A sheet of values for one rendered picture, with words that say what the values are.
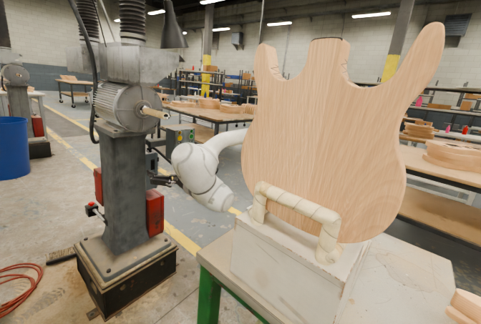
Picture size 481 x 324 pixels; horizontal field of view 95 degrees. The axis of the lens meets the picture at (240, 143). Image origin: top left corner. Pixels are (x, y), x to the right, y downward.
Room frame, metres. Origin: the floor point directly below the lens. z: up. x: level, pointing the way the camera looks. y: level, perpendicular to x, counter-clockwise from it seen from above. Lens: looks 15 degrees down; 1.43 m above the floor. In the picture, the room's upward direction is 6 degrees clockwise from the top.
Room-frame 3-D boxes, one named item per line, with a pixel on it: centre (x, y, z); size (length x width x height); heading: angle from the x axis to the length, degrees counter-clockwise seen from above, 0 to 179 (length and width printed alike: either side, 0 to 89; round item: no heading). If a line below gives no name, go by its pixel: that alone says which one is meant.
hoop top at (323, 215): (0.43, -0.13, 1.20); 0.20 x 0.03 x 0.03; 51
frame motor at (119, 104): (1.27, 0.67, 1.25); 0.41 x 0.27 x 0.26; 52
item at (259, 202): (0.48, -0.06, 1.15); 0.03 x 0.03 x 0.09
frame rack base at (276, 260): (0.47, -0.16, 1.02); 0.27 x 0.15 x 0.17; 52
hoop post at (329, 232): (0.38, -0.19, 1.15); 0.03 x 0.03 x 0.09
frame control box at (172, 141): (1.41, 0.46, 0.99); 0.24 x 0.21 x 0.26; 52
